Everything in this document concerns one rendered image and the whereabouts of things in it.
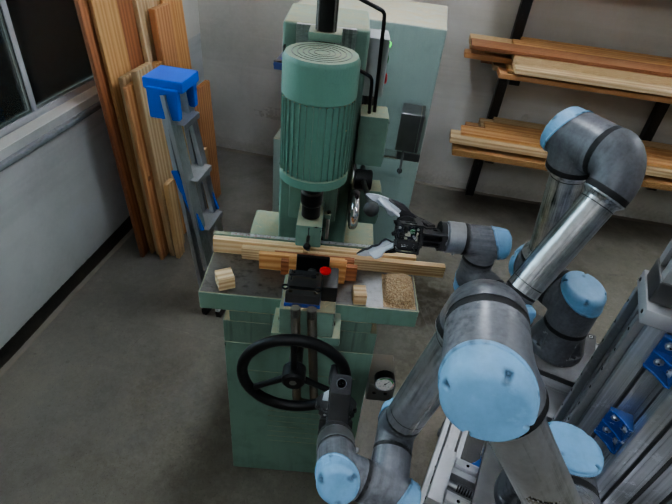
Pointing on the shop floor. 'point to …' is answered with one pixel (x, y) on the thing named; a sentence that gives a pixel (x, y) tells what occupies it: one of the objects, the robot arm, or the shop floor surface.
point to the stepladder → (180, 101)
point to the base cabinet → (256, 421)
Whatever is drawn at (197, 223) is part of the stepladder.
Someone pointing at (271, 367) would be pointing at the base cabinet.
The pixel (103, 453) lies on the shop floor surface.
